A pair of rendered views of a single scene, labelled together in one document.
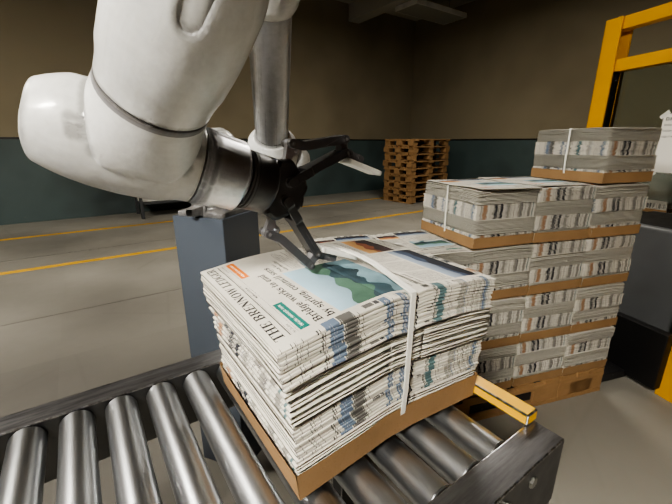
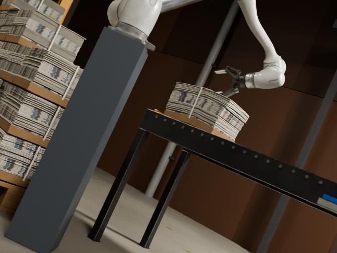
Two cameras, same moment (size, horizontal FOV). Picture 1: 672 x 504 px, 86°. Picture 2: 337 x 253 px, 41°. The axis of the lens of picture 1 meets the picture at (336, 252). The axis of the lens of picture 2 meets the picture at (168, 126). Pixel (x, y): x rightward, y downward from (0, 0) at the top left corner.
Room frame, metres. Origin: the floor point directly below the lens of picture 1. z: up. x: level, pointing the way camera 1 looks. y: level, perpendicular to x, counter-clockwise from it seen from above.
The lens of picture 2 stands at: (1.57, 2.45, 0.60)
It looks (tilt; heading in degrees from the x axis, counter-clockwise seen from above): 3 degrees up; 251
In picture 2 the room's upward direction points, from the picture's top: 25 degrees clockwise
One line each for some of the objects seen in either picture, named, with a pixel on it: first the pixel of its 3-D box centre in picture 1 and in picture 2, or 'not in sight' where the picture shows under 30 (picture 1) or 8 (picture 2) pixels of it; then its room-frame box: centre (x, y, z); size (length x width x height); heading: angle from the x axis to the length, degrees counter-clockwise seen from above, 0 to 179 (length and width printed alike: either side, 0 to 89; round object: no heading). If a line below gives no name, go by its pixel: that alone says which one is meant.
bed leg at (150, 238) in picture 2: not in sight; (165, 199); (0.45, -0.31, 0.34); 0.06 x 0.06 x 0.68; 35
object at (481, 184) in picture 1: (480, 183); (54, 25); (1.55, -0.61, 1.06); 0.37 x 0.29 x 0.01; 18
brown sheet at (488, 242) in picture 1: (472, 230); (38, 52); (1.56, -0.60, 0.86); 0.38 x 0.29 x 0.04; 18
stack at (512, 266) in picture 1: (439, 324); (14, 117); (1.52, -0.48, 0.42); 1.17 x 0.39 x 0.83; 107
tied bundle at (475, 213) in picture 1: (474, 210); (44, 40); (1.56, -0.60, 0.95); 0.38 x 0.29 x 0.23; 18
